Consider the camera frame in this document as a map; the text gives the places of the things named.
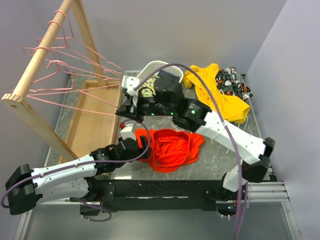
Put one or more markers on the white plastic laundry basket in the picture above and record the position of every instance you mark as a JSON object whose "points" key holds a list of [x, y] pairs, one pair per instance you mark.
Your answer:
{"points": [[156, 64]]}

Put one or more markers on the wooden clothes rack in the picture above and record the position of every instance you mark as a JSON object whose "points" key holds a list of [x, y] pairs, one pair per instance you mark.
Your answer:
{"points": [[93, 124]]}

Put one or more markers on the lemon print garment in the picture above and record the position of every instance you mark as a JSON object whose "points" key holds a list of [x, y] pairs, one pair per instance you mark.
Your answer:
{"points": [[147, 90]]}

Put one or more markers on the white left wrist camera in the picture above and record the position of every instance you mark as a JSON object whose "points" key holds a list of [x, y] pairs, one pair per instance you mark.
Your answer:
{"points": [[129, 131]]}

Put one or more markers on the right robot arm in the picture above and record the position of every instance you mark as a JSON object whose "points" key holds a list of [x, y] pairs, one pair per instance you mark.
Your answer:
{"points": [[168, 99]]}

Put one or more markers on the yellow garment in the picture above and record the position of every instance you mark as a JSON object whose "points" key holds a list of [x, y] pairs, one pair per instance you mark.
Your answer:
{"points": [[232, 108]]}

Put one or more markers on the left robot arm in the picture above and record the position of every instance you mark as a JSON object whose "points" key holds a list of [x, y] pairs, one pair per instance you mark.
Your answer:
{"points": [[26, 187]]}

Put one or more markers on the dark navy garment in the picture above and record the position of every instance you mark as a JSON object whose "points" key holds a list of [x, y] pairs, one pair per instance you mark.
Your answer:
{"points": [[162, 73]]}

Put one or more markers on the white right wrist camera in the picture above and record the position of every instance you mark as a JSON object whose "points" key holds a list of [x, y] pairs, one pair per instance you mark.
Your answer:
{"points": [[129, 85]]}

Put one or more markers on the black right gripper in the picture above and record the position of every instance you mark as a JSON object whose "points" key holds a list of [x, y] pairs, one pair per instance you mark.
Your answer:
{"points": [[125, 110]]}

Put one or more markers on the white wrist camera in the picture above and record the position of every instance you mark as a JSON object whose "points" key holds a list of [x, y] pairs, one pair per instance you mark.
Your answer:
{"points": [[129, 85], [129, 131]]}

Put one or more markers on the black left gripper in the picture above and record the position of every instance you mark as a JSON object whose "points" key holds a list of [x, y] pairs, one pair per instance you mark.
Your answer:
{"points": [[140, 151]]}

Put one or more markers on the orange mesh shorts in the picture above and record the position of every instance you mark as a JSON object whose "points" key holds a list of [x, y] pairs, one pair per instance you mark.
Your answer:
{"points": [[171, 149]]}

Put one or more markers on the black white orange patterned garment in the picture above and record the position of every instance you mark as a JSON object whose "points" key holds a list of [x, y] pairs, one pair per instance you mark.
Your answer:
{"points": [[228, 83]]}

